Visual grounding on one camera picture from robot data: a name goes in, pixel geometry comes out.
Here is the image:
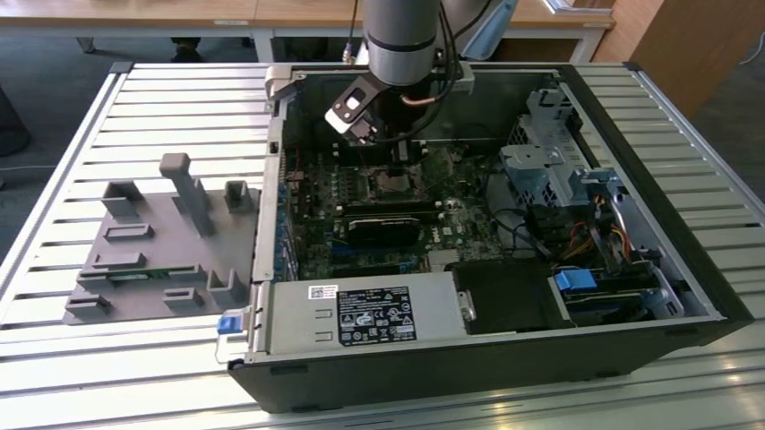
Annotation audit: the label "silver perforated drive cage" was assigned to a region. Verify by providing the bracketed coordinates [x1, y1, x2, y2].
[514, 87, 586, 151]

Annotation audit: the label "black open pc case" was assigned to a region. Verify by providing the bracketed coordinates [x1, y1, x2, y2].
[224, 61, 756, 414]

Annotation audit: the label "black plastic shroud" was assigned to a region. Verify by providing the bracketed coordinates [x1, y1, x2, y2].
[449, 261, 578, 336]

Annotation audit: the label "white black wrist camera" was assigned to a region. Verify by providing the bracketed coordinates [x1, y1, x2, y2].
[323, 74, 384, 145]

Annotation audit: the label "gray parts rack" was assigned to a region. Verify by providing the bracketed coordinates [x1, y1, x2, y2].
[61, 151, 266, 327]

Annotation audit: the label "black chair base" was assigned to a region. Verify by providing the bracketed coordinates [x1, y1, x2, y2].
[168, 37, 206, 64]

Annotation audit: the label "gray cable metal plug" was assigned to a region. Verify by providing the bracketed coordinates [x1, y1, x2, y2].
[340, 0, 363, 64]

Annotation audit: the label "yellow red wire bundle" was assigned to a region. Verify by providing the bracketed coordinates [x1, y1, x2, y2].
[565, 222, 635, 263]

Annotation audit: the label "wooden desk white frame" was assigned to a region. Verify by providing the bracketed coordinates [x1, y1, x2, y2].
[255, 0, 617, 64]
[0, 0, 259, 55]

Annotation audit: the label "green motherboard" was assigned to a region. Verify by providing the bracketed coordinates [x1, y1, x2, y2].
[279, 142, 515, 282]

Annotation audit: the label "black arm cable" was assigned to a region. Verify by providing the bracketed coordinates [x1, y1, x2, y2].
[375, 0, 479, 145]

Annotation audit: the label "white paper tray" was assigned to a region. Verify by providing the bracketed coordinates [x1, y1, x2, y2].
[541, 0, 617, 15]

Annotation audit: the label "gray case handle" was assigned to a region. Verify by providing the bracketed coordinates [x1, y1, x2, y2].
[262, 64, 310, 103]

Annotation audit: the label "silver metal drive box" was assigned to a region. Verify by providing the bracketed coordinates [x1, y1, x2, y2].
[497, 143, 599, 212]

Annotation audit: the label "blue disk carrier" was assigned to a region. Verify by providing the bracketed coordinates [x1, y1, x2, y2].
[553, 267, 599, 297]

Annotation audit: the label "black graphics card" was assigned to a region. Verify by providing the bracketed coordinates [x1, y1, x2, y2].
[346, 216, 423, 250]

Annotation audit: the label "blue-gray plastic bracket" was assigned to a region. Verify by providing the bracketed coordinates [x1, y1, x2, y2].
[570, 166, 630, 211]

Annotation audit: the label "silver cpu chip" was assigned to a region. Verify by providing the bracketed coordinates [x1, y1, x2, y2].
[379, 172, 416, 194]

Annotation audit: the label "cpu socket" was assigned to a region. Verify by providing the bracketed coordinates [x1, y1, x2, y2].
[364, 163, 430, 202]

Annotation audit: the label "wooden cabinet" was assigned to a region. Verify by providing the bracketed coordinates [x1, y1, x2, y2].
[590, 0, 765, 118]

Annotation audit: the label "silver power supply unit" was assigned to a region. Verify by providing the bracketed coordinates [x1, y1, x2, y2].
[247, 271, 477, 365]

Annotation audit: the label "ram slot white clips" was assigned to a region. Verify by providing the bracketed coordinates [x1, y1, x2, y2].
[331, 142, 429, 151]
[340, 212, 447, 222]
[338, 203, 443, 211]
[331, 150, 429, 160]

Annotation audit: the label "green ram stick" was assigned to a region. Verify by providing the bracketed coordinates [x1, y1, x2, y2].
[105, 266, 202, 282]

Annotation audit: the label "pale blue teach pendant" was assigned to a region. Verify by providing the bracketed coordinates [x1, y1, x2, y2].
[462, 0, 519, 62]

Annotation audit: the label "silver chipset heatsink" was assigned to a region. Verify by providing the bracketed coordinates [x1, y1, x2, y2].
[426, 249, 461, 272]

